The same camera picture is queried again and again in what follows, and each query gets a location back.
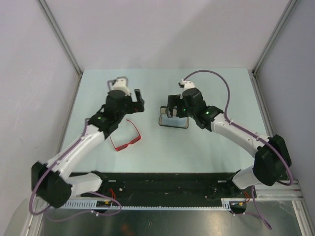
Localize dark green glasses case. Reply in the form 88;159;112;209
158;106;189;129

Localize red sunglasses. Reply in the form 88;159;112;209
110;119;142;152

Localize light blue cleaning cloth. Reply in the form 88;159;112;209
162;118;189;128

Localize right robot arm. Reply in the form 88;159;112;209
166;88;293;197

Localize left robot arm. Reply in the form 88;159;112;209
29;89;145;210

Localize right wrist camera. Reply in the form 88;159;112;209
178;79;195;91

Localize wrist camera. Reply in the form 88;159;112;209
178;79;195;91
107;76;131;96

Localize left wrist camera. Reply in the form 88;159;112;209
107;76;131;96

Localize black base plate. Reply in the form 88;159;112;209
72;172;253;200

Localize grey slotted cable duct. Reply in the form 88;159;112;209
46;198;247;210

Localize left aluminium frame post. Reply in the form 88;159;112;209
36;0;83;79

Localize aluminium frame post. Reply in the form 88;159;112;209
252;0;300;76
36;0;83;79

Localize aluminium front rail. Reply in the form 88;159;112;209
255;180;304;201

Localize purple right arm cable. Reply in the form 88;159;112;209
183;70;295;231

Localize right aluminium frame post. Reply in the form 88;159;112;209
252;0;300;76

